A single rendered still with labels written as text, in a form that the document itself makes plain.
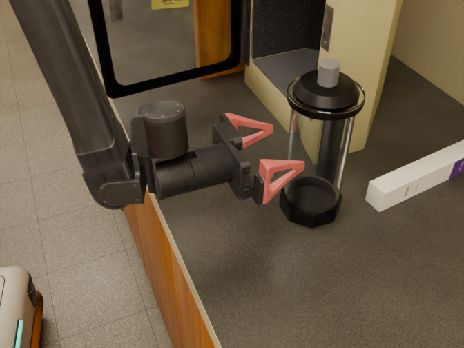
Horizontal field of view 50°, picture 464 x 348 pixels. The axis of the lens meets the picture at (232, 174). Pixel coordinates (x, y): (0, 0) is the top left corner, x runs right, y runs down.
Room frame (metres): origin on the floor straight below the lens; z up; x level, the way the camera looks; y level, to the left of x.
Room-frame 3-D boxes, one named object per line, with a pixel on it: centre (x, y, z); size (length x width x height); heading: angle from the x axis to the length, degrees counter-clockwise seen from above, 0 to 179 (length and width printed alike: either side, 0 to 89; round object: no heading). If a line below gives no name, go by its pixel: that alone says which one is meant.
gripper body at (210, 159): (0.53, 0.03, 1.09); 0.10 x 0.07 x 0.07; 23
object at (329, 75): (0.60, -0.13, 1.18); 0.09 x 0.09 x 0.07
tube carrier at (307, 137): (0.60, -0.13, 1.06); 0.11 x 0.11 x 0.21
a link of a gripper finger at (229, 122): (0.59, -0.03, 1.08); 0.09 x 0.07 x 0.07; 113
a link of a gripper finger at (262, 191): (0.53, -0.05, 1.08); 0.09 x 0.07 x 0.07; 113
